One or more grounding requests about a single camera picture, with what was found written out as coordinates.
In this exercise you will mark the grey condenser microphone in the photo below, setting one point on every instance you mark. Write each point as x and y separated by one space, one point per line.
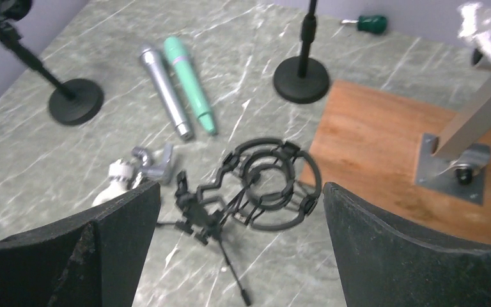
156 67

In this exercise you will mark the green handled screwdriver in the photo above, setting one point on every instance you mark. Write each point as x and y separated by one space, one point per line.
373 24

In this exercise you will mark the metal bracket on post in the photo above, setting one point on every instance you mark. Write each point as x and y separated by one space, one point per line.
453 162

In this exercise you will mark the black round base clip stand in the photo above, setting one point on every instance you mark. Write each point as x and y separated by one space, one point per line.
302 79

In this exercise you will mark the wooden board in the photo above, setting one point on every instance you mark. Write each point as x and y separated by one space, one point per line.
367 142

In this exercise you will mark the white and chrome faucet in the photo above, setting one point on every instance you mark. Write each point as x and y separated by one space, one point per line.
124 175

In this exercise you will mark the black tripod shock mount stand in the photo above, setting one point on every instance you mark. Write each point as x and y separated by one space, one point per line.
232 195

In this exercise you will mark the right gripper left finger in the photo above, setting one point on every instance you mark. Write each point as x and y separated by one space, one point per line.
92 258

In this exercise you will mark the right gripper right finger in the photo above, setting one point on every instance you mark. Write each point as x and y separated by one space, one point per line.
386 260

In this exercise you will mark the black shock mount desk stand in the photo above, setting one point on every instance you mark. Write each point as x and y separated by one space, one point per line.
73 102

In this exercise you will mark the mint green microphone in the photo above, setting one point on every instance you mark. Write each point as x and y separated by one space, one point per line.
178 56

